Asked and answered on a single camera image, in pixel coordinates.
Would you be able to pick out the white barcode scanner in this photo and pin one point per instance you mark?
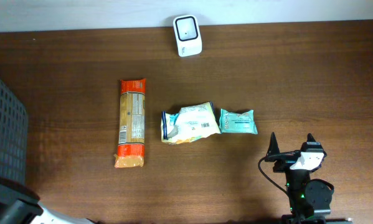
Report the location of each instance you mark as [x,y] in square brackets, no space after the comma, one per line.
[188,36]

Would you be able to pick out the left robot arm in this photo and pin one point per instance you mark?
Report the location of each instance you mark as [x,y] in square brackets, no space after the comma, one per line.
[20,205]

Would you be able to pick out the crumpled white yellow snack bag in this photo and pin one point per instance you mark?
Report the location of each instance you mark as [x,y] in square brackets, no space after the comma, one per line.
[191,123]

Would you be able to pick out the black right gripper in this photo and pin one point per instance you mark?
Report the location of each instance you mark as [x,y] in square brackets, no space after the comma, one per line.
[286,156]

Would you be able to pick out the orange spaghetti packet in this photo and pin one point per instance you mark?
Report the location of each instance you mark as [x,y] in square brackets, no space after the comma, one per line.
[131,139]

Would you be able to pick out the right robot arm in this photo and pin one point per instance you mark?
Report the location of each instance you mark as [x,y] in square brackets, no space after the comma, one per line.
[310,199]

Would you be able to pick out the teal wet wipes pack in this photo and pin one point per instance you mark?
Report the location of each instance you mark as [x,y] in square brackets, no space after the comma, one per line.
[242,123]

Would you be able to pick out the dark grey mesh basket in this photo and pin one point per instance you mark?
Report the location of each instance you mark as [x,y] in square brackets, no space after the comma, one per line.
[13,136]

